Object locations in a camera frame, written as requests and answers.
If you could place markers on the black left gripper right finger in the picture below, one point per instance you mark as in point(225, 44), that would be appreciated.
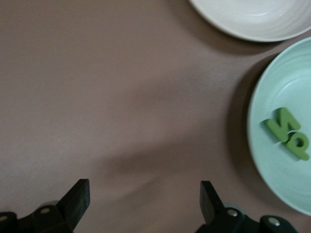
point(209, 204)

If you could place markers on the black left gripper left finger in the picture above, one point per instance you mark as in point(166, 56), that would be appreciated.
point(75, 201)

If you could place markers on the green foam letter P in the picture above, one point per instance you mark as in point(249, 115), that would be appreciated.
point(295, 150)

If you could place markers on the green foam letter N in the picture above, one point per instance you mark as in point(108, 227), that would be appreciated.
point(277, 127)

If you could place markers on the brown table cover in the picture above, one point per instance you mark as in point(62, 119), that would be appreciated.
point(97, 97)

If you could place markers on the green plate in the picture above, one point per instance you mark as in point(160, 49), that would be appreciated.
point(279, 102)

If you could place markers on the beige plate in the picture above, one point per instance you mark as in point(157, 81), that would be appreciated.
point(255, 21)

